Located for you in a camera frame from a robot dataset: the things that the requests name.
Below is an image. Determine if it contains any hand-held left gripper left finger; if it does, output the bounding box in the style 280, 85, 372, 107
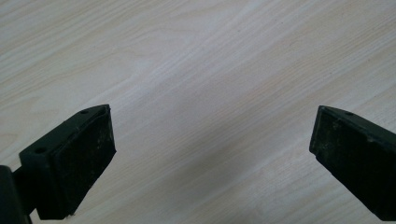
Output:
12, 104, 118, 221

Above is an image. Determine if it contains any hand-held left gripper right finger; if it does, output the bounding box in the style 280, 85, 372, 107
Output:
308, 105, 396, 222

